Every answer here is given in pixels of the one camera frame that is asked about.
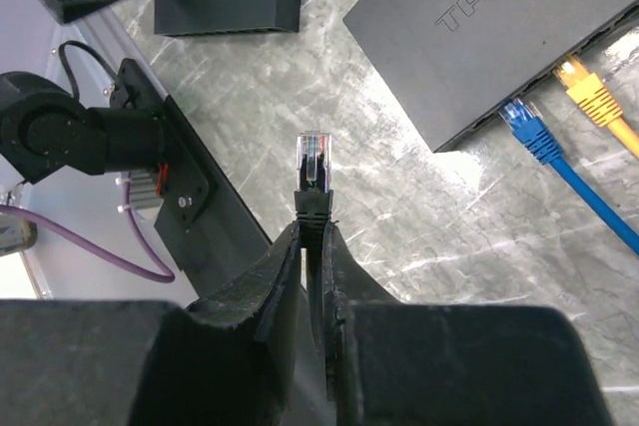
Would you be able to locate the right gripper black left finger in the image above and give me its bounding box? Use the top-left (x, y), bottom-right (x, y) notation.
top-left (1, 222), bottom-right (302, 425)

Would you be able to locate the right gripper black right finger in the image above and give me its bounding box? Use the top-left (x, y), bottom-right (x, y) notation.
top-left (321, 223), bottom-right (612, 425)

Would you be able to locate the black ethernet cable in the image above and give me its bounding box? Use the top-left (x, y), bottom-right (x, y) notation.
top-left (293, 131), bottom-right (335, 362)

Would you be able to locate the blue ethernet cable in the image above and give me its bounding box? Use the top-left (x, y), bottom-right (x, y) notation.
top-left (497, 96), bottom-right (639, 257)

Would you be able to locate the black network switch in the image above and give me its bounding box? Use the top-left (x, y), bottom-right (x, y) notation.
top-left (344, 0), bottom-right (638, 152)

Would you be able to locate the orange ethernet cable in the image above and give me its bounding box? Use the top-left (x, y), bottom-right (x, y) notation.
top-left (553, 56), bottom-right (639, 158)

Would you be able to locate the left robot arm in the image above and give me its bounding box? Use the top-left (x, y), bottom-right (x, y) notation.
top-left (1, 0), bottom-right (166, 184)

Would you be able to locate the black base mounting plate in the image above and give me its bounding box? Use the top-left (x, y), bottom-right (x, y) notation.
top-left (110, 58), bottom-right (271, 295)

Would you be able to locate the aluminium frame rail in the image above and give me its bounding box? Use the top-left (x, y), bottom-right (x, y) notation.
top-left (64, 9), bottom-right (168, 100)

